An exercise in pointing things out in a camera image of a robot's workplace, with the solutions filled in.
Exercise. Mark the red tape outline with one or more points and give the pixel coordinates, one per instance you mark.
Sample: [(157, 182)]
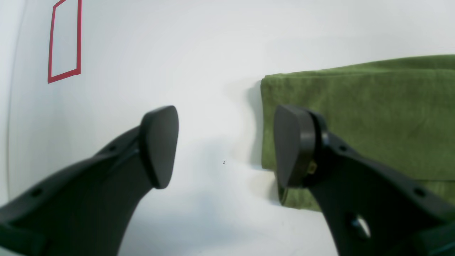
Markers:
[(64, 55)]

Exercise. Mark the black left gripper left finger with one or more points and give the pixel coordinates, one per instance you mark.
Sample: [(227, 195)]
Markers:
[(85, 209)]

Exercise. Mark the green T-shirt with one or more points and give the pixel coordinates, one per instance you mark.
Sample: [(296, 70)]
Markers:
[(400, 112)]

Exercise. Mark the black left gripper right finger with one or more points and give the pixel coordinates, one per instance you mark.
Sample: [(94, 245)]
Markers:
[(371, 210)]

